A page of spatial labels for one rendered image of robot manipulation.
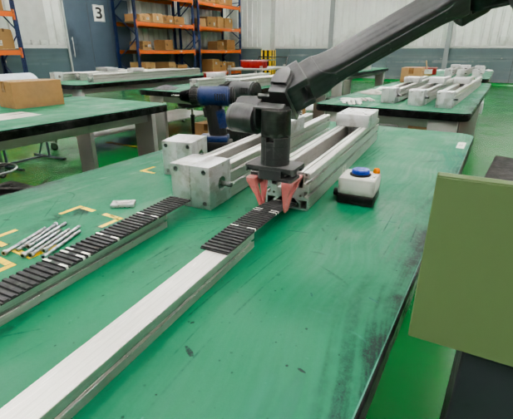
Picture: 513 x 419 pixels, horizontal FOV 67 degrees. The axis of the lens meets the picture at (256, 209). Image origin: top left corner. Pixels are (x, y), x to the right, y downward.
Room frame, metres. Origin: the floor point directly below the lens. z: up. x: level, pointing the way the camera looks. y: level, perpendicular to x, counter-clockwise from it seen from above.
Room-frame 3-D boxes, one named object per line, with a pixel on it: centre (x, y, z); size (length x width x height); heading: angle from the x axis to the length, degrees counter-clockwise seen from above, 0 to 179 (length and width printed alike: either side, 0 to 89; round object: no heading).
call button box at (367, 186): (0.85, -0.23, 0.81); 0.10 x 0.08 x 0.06; 64
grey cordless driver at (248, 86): (1.48, 0.08, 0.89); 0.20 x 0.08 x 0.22; 58
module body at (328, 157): (1.16, -0.24, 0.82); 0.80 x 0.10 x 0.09; 154
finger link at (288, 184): (0.74, -0.05, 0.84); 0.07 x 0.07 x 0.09; 64
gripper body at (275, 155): (0.75, -0.04, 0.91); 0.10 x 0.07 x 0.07; 64
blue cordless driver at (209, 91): (1.26, 0.17, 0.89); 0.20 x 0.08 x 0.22; 87
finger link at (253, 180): (0.75, -0.03, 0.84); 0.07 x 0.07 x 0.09; 64
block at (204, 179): (0.84, 0.11, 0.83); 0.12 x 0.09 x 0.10; 64
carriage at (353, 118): (1.38, -0.35, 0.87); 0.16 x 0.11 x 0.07; 154
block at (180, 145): (1.08, 0.19, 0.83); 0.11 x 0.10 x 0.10; 73
